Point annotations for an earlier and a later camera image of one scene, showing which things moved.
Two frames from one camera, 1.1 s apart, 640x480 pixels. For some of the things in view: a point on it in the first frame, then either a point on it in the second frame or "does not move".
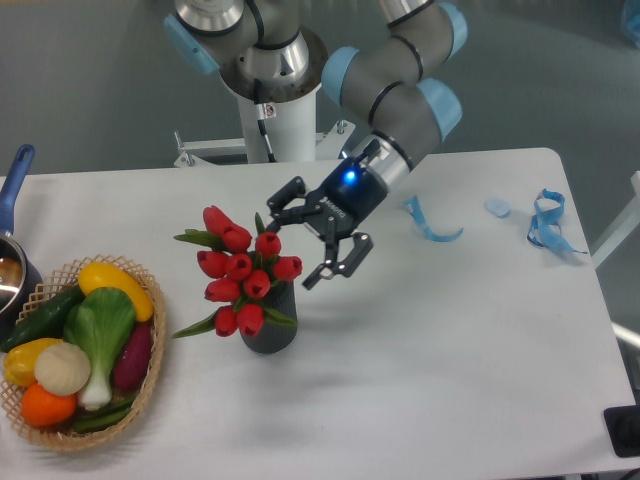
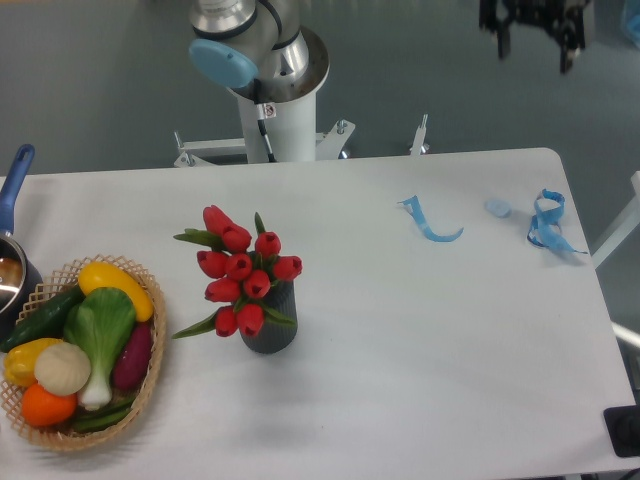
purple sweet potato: [132, 359] does not move
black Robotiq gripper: [350, 194] → [567, 16]
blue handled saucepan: [20, 283] does not move
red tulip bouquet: [245, 268] does not move
